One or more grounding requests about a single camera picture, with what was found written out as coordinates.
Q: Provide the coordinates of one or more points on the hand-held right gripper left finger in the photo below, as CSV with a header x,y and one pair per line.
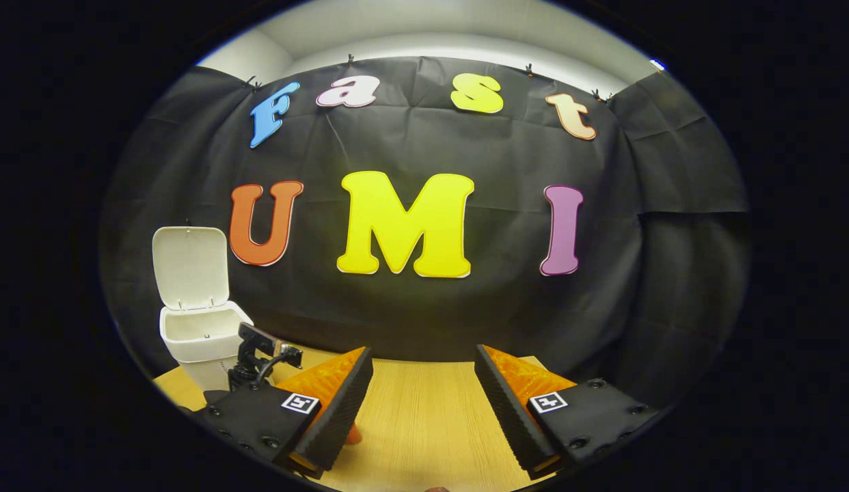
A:
x,y
342,417

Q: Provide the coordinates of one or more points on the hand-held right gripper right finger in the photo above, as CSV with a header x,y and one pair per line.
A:
x,y
510,417

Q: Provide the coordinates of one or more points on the white desktop garbage bin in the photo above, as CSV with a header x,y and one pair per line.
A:
x,y
192,273

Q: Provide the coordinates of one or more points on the wooden desktop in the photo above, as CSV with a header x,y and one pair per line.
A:
x,y
424,410

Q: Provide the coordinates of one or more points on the black backdrop cloth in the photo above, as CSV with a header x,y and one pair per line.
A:
x,y
500,321

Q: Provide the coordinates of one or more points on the ceiling light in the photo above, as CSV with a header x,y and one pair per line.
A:
x,y
657,65

